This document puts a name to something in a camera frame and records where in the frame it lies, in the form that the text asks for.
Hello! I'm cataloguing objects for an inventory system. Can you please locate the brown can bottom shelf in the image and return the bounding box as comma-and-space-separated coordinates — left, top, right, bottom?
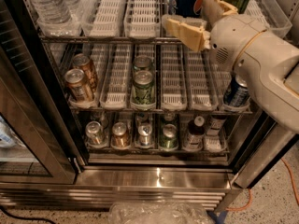
112, 122, 130, 148

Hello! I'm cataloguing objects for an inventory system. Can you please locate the top wire shelf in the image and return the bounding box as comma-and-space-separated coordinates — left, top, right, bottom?
39, 35, 182, 45

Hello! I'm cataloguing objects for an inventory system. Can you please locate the blue pepsi can top shelf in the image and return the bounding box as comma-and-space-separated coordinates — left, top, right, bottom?
168, 0, 203, 18

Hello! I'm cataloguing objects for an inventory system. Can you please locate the clear tray with brown cans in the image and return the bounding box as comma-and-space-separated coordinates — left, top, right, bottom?
68, 44, 109, 108

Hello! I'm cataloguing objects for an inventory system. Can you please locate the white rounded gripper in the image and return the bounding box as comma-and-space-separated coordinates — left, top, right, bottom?
162, 0, 269, 73

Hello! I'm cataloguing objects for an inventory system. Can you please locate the clear tray under water bottles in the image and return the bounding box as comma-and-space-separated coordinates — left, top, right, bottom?
37, 0, 83, 36

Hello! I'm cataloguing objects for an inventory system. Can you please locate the dark labelled bottle bottom shelf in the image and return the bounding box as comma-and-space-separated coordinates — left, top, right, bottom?
206, 115, 226, 136

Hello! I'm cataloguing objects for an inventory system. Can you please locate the wire shelf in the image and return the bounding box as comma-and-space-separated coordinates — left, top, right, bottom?
70, 106, 253, 116
39, 35, 182, 45

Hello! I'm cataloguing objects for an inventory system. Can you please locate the clear plastic bag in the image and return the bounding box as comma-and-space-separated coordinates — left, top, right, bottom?
108, 202, 215, 224

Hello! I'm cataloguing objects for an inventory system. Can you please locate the blue pepsi can shelf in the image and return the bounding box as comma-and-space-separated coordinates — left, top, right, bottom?
168, 0, 203, 18
223, 75, 249, 107

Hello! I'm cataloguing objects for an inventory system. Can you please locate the green can rear middle shelf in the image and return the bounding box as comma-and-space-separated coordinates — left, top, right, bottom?
133, 55, 152, 73

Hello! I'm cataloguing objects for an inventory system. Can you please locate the green can bottom shelf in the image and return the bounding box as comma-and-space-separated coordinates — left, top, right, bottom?
160, 124, 178, 149

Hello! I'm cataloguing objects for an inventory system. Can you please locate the blue pepsi can middle shelf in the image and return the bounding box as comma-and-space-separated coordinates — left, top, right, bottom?
223, 75, 249, 107

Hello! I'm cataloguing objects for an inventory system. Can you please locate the silver red can bottom shelf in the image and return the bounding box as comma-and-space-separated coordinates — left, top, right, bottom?
138, 123, 152, 147

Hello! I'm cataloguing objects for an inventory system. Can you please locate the middle wire shelf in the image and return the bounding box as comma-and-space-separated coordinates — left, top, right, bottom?
70, 106, 253, 116

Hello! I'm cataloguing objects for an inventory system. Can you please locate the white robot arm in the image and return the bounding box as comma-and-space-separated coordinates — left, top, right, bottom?
162, 0, 299, 133

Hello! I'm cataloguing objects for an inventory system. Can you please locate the clear empty tray top right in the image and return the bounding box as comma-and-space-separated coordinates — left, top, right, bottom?
245, 0, 292, 38

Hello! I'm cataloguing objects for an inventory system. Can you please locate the brown can shelf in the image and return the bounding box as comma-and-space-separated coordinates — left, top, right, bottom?
64, 68, 93, 102
112, 122, 130, 148
71, 53, 98, 92

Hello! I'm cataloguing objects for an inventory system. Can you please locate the black cable on floor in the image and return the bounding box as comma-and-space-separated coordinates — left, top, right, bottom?
0, 204, 58, 224

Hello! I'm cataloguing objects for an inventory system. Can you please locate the clear water bottle front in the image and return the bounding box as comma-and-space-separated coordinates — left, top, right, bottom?
30, 0, 71, 24

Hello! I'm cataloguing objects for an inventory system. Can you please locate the green can front middle shelf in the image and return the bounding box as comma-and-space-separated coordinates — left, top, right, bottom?
133, 70, 154, 105

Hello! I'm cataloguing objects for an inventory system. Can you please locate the clear empty tray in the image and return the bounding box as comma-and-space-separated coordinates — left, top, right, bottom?
100, 44, 132, 110
245, 0, 292, 38
184, 47, 218, 111
123, 0, 161, 39
161, 45, 187, 111
81, 0, 126, 37

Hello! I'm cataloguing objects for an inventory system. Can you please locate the brown can rear middle shelf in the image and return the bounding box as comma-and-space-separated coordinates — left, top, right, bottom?
71, 53, 98, 92

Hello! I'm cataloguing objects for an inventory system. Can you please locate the glass fridge door left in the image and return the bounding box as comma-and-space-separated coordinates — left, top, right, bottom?
0, 0, 76, 184

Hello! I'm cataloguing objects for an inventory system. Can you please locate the clear tray with green cans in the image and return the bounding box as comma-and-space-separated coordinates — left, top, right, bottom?
130, 44, 156, 110

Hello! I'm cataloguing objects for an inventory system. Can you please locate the orange cable on floor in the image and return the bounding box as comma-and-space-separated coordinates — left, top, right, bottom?
225, 158, 299, 213

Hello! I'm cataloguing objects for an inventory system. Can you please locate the silver can bottom shelf left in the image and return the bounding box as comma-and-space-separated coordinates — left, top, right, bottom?
85, 121, 105, 146

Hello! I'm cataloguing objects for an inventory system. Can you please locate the blue tape on floor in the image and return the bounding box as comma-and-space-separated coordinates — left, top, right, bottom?
207, 211, 228, 224

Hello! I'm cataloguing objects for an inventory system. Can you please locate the brown bottle white cap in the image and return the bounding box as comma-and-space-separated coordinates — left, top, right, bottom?
185, 116, 205, 149

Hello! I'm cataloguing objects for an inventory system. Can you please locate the stainless steel fridge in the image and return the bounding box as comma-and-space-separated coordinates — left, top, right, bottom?
0, 0, 298, 211

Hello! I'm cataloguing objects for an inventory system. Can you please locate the brown can front middle shelf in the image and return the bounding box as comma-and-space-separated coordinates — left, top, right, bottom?
64, 68, 93, 102

